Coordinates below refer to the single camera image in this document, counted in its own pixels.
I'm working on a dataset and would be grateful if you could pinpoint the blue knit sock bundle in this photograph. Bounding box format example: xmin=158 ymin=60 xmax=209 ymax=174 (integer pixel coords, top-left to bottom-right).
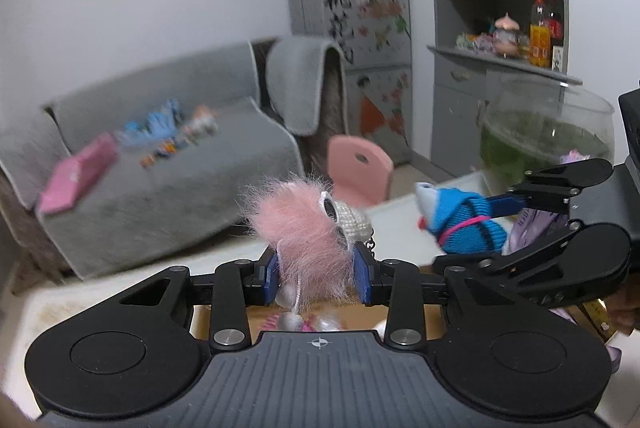
xmin=414 ymin=182 xmax=508 ymax=255

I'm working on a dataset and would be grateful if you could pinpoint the pink fluffy keychain toy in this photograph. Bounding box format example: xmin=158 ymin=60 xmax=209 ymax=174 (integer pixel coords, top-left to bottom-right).
xmin=245 ymin=177 xmax=374 ymax=332

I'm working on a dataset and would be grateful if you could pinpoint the brown cardboard box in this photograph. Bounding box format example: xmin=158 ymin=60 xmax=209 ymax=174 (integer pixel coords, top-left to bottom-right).
xmin=190 ymin=303 xmax=447 ymax=341

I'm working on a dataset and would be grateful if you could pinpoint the glass fish bowl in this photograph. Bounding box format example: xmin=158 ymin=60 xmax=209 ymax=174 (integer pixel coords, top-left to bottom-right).
xmin=480 ymin=75 xmax=615 ymax=193

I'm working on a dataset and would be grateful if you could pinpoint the pink child chair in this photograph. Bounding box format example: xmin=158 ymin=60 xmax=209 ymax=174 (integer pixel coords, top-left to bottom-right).
xmin=326 ymin=135 xmax=394 ymax=208

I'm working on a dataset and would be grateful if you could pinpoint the grey sofa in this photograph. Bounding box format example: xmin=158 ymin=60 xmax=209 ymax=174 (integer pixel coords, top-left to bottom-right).
xmin=1 ymin=36 xmax=346 ymax=291

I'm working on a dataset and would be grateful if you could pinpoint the plush toy on sofa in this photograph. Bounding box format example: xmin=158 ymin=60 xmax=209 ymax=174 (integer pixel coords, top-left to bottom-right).
xmin=181 ymin=104 xmax=218 ymax=143

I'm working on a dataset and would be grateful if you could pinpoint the pink cushion on sofa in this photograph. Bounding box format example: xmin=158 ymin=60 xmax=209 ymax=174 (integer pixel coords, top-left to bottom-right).
xmin=38 ymin=133 xmax=118 ymax=215

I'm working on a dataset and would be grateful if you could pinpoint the grey shelf cabinet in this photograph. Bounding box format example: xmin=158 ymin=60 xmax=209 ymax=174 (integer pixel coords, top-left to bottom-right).
xmin=430 ymin=0 xmax=566 ymax=185

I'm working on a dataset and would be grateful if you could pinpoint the decorated refrigerator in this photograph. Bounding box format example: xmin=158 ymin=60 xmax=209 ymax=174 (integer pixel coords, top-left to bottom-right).
xmin=288 ymin=0 xmax=412 ymax=164

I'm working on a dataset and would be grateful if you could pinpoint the purple bag with strap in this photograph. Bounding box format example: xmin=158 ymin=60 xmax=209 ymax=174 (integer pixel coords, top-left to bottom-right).
xmin=490 ymin=149 xmax=591 ymax=256

